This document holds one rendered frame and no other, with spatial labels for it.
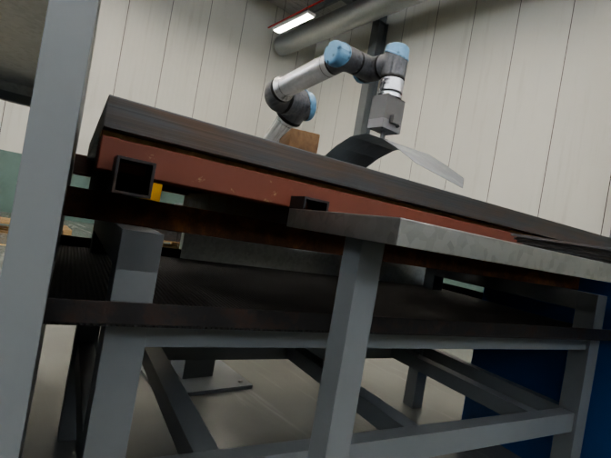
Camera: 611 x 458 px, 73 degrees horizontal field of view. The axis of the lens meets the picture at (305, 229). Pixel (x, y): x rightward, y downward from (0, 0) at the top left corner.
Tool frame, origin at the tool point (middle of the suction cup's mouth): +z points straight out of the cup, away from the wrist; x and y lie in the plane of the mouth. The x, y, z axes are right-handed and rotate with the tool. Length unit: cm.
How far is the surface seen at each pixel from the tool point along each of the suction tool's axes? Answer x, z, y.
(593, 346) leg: -46, 51, 63
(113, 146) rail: -26, 23, -81
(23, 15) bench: 15, -3, -93
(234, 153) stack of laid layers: -28, 19, -63
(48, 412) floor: 59, 102, -68
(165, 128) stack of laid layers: -27, 18, -74
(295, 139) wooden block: -24, 13, -49
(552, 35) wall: 271, -404, 688
